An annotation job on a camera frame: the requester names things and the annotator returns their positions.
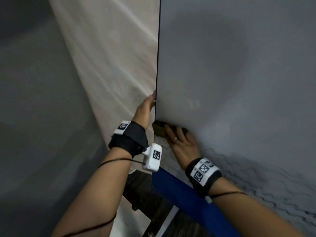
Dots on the person's left hand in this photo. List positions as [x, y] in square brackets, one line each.
[143, 113]

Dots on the person's right hand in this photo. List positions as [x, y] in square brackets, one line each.
[185, 150]

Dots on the yellow and black whiteboard eraser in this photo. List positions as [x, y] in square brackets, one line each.
[159, 128]

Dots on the large scribbled whiteboard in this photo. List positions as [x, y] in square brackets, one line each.
[234, 71]

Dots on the person's left forearm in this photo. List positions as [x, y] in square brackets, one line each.
[98, 190]

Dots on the person's right forearm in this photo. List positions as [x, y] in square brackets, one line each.
[251, 212]

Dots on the black wristband with marker tag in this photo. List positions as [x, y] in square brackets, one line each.
[212, 180]
[130, 140]

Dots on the grey partition panel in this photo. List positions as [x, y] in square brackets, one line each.
[37, 120]

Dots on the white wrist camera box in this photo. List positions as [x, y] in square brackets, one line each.
[153, 157]
[208, 199]

